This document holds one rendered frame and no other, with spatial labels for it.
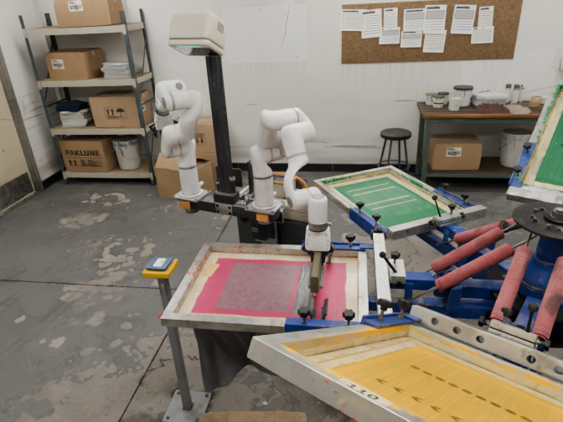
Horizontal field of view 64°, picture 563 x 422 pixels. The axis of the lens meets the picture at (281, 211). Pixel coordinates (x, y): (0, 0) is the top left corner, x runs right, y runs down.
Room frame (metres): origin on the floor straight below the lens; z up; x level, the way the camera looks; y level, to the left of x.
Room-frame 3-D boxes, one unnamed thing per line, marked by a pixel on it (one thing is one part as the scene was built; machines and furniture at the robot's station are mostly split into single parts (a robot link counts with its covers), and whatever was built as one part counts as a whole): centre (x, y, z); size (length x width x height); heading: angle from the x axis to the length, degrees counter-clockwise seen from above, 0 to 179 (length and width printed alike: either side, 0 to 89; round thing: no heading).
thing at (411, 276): (1.50, -0.51, 1.02); 0.17 x 0.06 x 0.05; 80
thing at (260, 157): (2.03, 0.07, 1.37); 0.13 x 0.10 x 0.16; 115
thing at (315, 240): (1.56, -0.14, 1.20); 0.10 x 0.07 x 0.11; 80
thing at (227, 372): (1.40, 0.14, 0.74); 0.46 x 0.04 x 0.42; 80
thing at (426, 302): (1.52, -0.38, 0.89); 1.24 x 0.06 x 0.06; 80
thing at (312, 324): (1.28, -0.14, 0.98); 0.30 x 0.05 x 0.07; 80
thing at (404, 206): (2.26, -0.68, 1.05); 1.08 x 0.61 x 0.23; 20
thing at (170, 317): (1.59, 0.05, 0.97); 0.79 x 0.58 x 0.04; 80
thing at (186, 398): (1.81, 0.59, 0.48); 0.22 x 0.22 x 0.96; 80
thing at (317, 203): (1.60, -0.13, 1.33); 0.15 x 0.10 x 0.11; 25
